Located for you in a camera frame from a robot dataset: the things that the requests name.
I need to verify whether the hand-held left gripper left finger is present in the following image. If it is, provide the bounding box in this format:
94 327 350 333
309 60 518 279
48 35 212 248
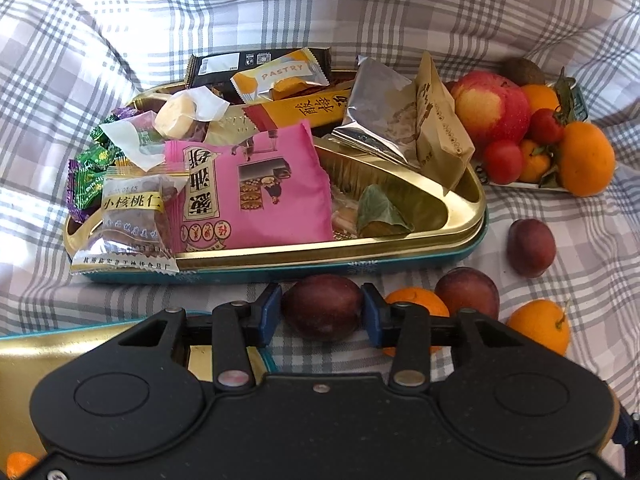
107 282 283 393

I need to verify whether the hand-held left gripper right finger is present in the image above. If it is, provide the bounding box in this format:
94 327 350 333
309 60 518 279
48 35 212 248
360 282 537 393

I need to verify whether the dark purple passion fruit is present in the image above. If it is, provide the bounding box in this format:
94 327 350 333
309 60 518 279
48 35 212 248
281 275 365 343

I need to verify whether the small tangerine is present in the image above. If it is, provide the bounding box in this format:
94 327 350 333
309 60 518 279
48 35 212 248
384 286 451 357
506 299 572 357
520 84 561 116
0 451 40 480
517 140 553 184

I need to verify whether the dark red plum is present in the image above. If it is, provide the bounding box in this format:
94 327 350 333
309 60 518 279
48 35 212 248
434 267 501 321
506 218 557 278

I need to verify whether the teal and gold tin lid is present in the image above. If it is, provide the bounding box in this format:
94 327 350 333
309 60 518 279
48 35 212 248
0 310 276 461

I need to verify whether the teal tin of snacks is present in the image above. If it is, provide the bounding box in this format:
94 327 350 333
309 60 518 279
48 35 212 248
62 70 488 286

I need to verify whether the clear wrapped biscuit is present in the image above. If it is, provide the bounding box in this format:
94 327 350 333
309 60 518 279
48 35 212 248
330 185 361 241

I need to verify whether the green leaf wrapped candy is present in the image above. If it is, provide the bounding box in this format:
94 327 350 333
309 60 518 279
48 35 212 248
356 184 415 238

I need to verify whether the pink snack packet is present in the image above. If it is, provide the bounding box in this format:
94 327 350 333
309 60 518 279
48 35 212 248
164 120 335 256

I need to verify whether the clear walnut snack packet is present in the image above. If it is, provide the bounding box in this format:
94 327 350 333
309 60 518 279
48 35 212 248
70 165 191 276

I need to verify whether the small gold wrapper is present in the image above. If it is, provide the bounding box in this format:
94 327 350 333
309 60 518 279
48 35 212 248
204 109 261 147

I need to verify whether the white rectangular tray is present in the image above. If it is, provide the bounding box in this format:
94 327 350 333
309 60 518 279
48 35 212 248
472 157 571 195

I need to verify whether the brown paper packet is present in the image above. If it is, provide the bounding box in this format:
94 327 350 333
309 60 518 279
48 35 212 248
414 50 476 196

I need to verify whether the red cherry tomato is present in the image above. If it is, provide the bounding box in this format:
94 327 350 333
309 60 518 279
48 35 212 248
482 140 525 186
529 108 566 146

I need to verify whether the silver foil packet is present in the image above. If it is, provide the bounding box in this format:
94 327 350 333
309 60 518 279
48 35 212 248
331 56 426 168

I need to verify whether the orange and yellow snack packet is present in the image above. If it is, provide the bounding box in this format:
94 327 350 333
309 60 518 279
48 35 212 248
242 91 358 133

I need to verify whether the cream pastry in white wrapper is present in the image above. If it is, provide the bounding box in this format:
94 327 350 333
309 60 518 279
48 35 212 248
102 86 231 171

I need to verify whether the yellow and white pastry packet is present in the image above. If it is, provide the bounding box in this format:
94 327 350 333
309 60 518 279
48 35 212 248
231 47 331 103

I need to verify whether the red and yellow apple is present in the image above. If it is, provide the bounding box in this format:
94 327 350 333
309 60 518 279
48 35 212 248
447 71 532 153

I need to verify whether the black snack packet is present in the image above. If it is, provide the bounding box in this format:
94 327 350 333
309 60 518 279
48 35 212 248
185 46 333 88

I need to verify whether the large orange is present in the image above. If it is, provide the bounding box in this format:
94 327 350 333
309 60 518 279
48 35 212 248
556 121 616 197

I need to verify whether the brown kiwi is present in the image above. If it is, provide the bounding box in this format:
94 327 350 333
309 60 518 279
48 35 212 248
501 57 547 87

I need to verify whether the grey plaid blanket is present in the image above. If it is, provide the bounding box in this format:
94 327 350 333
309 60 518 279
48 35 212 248
0 0 640 480

